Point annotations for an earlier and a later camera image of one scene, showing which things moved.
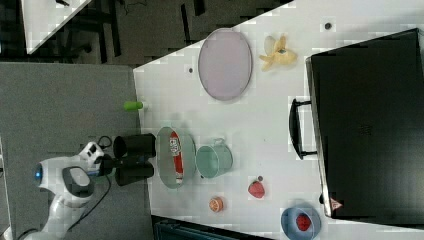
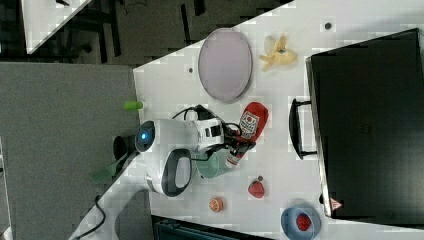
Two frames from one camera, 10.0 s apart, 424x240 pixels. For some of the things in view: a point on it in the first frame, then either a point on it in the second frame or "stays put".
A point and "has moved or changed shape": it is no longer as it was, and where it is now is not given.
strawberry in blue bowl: x=303 y=222 stays put
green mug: x=212 y=161 stays put
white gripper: x=90 y=153 to x=209 y=132
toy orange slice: x=216 y=204 stays put
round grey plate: x=225 y=63 stays put
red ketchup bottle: x=178 y=157 has moved or changed shape
